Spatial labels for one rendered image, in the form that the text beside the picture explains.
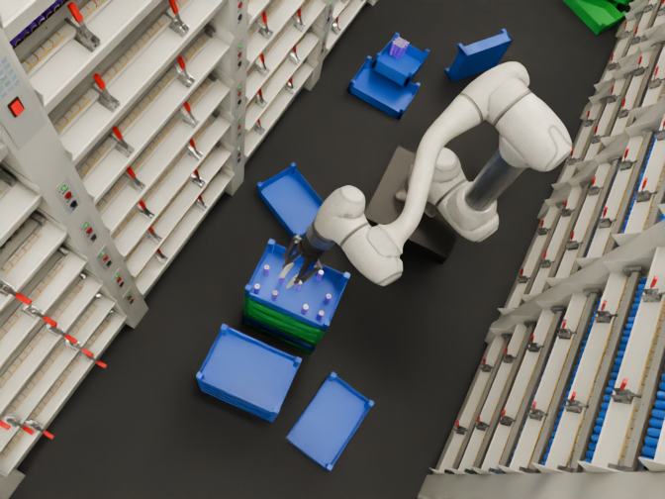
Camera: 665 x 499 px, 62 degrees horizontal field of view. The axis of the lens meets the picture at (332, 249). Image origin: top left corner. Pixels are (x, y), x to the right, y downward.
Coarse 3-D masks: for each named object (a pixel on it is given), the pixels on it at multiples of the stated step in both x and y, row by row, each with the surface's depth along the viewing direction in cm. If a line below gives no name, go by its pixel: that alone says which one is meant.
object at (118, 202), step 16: (208, 80) 174; (224, 80) 174; (192, 96) 171; (208, 96) 173; (224, 96) 175; (176, 112) 167; (192, 112) 170; (208, 112) 172; (176, 128) 166; (192, 128) 169; (160, 144) 163; (176, 144) 165; (144, 160) 160; (160, 160) 162; (128, 176) 155; (144, 176) 159; (112, 192) 155; (128, 192) 156; (144, 192) 159; (96, 208) 152; (112, 208) 154; (128, 208) 156; (112, 224) 153
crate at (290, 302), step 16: (272, 240) 187; (272, 256) 193; (256, 272) 189; (272, 272) 191; (288, 272) 192; (336, 272) 190; (272, 288) 189; (288, 288) 190; (304, 288) 191; (320, 288) 192; (336, 288) 193; (272, 304) 182; (288, 304) 188; (304, 304) 189; (320, 304) 189; (336, 304) 185; (304, 320) 184
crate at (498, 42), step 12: (504, 36) 280; (468, 48) 273; (480, 48) 274; (492, 48) 277; (504, 48) 284; (456, 60) 279; (468, 60) 277; (480, 60) 283; (492, 60) 290; (456, 72) 283; (468, 72) 288
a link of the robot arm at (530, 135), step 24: (528, 96) 147; (504, 120) 149; (528, 120) 145; (552, 120) 145; (504, 144) 153; (528, 144) 146; (552, 144) 144; (504, 168) 165; (552, 168) 151; (456, 192) 201; (480, 192) 184; (456, 216) 202; (480, 216) 197; (480, 240) 206
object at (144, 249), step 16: (224, 144) 208; (208, 160) 207; (224, 160) 210; (192, 176) 203; (208, 176) 206; (192, 192) 202; (176, 208) 198; (160, 224) 195; (176, 224) 201; (144, 240) 191; (160, 240) 193; (128, 256) 187; (144, 256) 190
